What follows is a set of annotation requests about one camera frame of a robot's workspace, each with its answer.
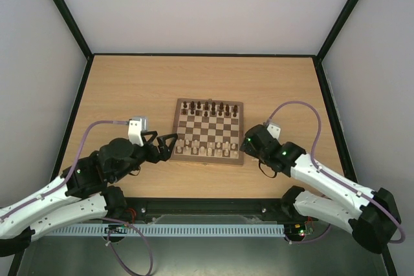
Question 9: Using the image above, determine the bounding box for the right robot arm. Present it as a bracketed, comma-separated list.
[240, 138, 401, 254]

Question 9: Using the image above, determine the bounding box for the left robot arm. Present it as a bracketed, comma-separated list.
[1, 131, 178, 257]

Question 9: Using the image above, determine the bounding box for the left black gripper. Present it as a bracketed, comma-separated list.
[112, 131, 180, 182]

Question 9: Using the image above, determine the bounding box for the wooden chess board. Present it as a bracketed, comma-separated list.
[171, 98, 244, 165]

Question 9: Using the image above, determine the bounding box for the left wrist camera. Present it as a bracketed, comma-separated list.
[127, 116, 149, 146]

